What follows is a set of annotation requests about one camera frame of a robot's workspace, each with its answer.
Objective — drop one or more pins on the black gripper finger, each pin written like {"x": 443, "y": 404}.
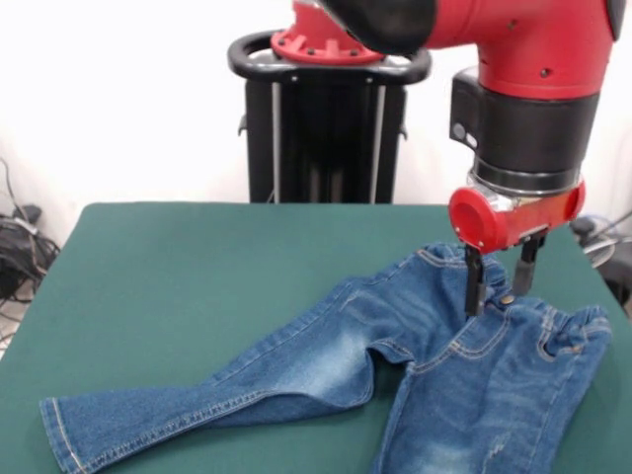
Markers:
{"x": 524, "y": 271}
{"x": 475, "y": 286}

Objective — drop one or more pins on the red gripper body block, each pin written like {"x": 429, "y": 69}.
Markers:
{"x": 474, "y": 222}

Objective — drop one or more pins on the blue denim jeans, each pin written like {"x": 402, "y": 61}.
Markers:
{"x": 345, "y": 355}

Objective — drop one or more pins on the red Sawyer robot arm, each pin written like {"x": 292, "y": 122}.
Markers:
{"x": 518, "y": 49}

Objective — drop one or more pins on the dark green table cloth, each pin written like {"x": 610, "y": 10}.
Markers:
{"x": 148, "y": 271}

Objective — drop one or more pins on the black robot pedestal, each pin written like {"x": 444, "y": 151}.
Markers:
{"x": 326, "y": 138}

